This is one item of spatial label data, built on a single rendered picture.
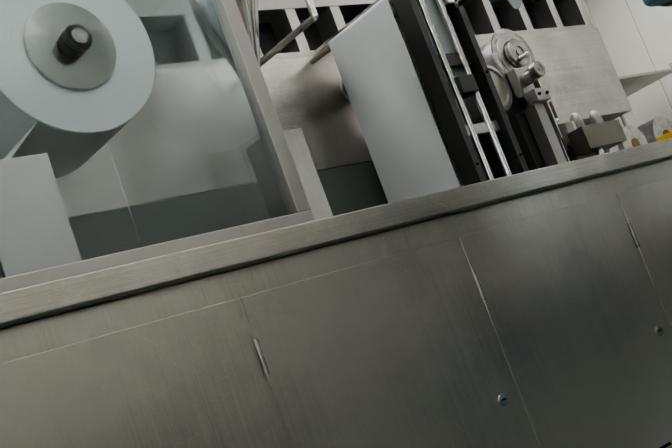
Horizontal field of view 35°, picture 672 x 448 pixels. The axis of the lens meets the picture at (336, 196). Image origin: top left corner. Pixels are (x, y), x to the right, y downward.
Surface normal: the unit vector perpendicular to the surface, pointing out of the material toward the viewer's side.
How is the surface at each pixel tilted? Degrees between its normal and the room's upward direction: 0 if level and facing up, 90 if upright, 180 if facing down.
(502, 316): 90
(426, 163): 90
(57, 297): 90
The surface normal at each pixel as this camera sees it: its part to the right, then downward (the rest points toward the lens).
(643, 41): -0.75, 0.16
